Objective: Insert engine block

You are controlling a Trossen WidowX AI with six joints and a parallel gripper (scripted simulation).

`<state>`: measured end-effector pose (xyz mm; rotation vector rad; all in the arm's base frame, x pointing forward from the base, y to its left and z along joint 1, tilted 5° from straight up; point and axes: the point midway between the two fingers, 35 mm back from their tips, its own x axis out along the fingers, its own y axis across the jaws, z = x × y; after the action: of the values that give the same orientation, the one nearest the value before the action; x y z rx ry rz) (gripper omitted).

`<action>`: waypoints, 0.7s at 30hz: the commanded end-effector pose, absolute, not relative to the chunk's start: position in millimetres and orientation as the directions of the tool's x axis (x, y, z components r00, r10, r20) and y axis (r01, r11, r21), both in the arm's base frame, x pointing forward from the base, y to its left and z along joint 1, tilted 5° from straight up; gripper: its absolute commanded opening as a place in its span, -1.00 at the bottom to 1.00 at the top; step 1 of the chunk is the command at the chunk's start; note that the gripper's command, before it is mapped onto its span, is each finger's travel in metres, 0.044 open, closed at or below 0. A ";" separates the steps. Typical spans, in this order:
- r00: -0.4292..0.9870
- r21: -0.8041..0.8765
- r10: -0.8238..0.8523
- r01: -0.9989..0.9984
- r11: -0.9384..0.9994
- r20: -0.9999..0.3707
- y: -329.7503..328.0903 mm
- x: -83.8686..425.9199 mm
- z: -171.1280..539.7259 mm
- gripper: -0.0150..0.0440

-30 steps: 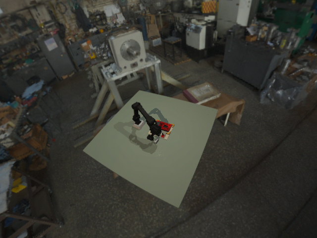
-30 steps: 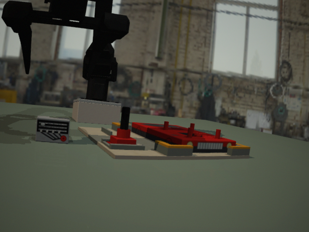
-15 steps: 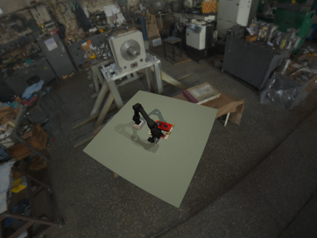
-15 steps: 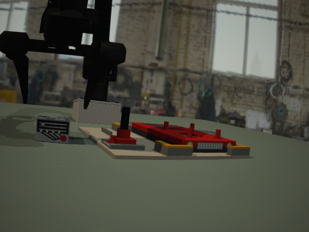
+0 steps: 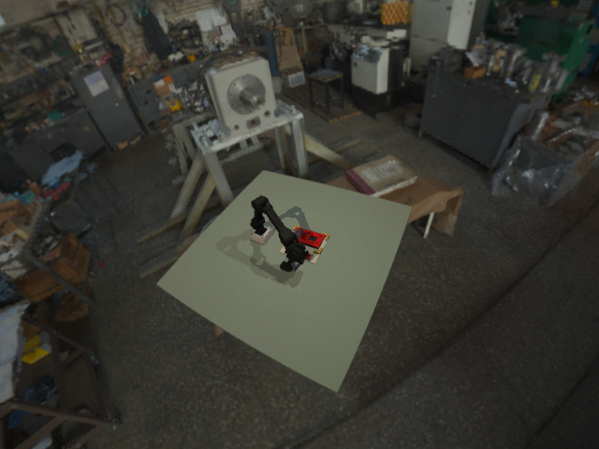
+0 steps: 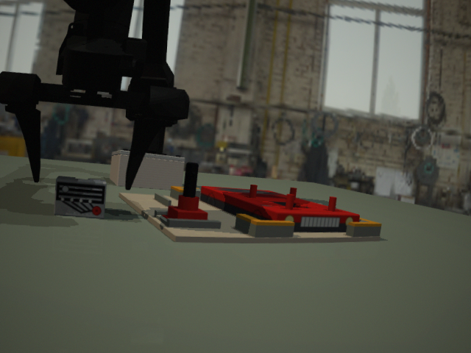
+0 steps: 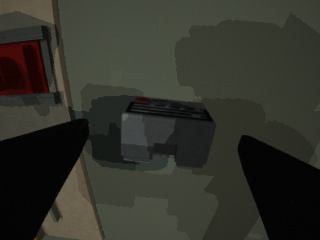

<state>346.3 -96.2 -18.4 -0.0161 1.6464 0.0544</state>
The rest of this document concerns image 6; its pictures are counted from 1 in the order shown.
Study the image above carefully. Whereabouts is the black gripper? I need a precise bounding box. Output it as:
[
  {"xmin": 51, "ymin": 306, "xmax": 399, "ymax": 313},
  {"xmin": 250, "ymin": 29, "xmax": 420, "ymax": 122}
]
[{"xmin": 0, "ymin": 20, "xmax": 189, "ymax": 190}]

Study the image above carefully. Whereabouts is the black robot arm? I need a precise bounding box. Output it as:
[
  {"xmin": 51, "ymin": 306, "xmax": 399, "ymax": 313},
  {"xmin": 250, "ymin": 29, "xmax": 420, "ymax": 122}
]
[{"xmin": 56, "ymin": 0, "xmax": 174, "ymax": 93}]

